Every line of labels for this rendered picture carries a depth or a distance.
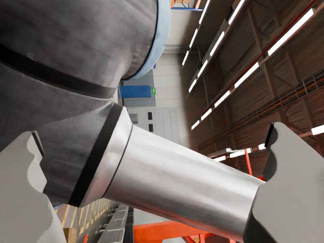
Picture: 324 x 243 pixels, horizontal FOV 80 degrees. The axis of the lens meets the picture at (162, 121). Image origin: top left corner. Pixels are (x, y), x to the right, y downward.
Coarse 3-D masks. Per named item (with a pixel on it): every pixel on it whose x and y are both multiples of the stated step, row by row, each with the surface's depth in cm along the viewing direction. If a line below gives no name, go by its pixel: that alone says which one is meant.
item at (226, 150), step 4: (228, 148) 457; (216, 152) 509; (220, 152) 487; (224, 152) 467; (228, 152) 498; (244, 152) 504; (208, 156) 566; (212, 156) 544; (248, 160) 495; (248, 164) 492; (248, 168) 490; (248, 172) 491
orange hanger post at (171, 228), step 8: (144, 224) 244; (152, 224) 240; (160, 224) 236; (168, 224) 235; (176, 224) 236; (184, 224) 237; (136, 232) 227; (144, 232) 228; (152, 232) 230; (160, 232) 231; (168, 232) 232; (176, 232) 233; (184, 232) 235; (192, 232) 236; (200, 232) 237; (208, 232) 238; (136, 240) 225; (144, 240) 226; (152, 240) 227
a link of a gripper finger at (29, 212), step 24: (24, 144) 9; (0, 168) 8; (24, 168) 8; (0, 192) 7; (24, 192) 7; (0, 216) 6; (24, 216) 6; (48, 216) 6; (0, 240) 5; (24, 240) 5; (48, 240) 6
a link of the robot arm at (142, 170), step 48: (0, 96) 18; (48, 96) 18; (0, 144) 19; (48, 144) 20; (96, 144) 21; (144, 144) 26; (48, 192) 22; (96, 192) 23; (144, 192) 24; (192, 192) 26; (240, 192) 28; (240, 240) 30
